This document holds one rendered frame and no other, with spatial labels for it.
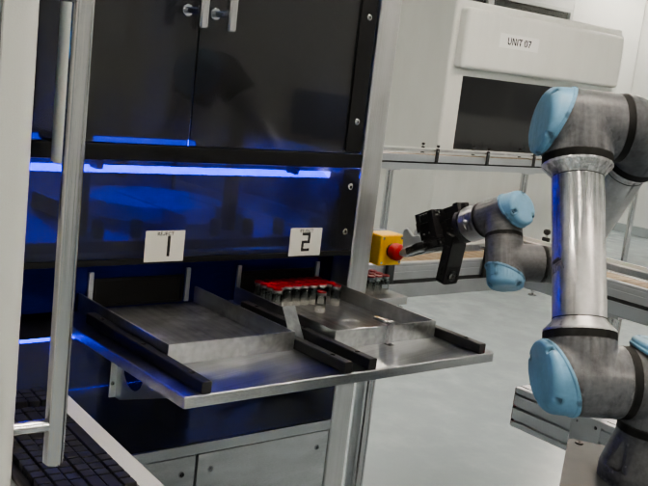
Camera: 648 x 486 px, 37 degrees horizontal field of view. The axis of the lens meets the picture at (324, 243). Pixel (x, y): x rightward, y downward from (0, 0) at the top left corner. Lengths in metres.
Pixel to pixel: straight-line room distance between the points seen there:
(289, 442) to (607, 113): 1.02
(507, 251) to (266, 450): 0.69
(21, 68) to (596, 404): 0.96
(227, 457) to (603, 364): 0.89
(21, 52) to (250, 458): 1.26
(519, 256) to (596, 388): 0.47
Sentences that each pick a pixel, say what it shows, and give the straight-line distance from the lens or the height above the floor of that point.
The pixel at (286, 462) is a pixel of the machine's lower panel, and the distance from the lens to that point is 2.20.
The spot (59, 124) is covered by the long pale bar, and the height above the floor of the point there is 1.24.
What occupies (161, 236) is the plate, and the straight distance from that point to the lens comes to 1.84.
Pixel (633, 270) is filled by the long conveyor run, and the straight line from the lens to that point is 2.60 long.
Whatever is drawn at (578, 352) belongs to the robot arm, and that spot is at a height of 1.00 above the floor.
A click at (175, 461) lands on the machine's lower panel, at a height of 0.57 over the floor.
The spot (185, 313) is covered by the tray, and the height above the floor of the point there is 0.88.
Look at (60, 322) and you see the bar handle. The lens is 1.16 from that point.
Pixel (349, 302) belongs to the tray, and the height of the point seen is 0.88.
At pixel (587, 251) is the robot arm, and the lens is 1.57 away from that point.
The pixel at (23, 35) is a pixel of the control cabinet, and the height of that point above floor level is 1.38.
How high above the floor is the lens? 1.38
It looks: 10 degrees down
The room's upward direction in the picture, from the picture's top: 7 degrees clockwise
